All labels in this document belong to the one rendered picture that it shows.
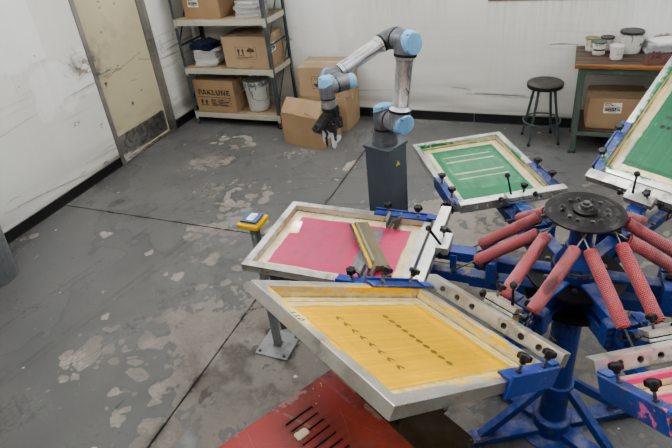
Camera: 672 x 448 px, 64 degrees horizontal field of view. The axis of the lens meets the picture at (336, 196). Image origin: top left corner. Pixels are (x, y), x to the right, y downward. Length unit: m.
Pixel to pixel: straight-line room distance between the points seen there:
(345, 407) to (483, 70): 4.81
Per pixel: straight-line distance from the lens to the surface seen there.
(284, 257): 2.65
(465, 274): 2.54
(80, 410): 3.69
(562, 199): 2.37
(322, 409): 1.80
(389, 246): 2.65
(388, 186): 3.10
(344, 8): 6.33
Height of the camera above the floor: 2.51
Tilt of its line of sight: 30 degrees down
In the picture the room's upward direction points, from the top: 6 degrees counter-clockwise
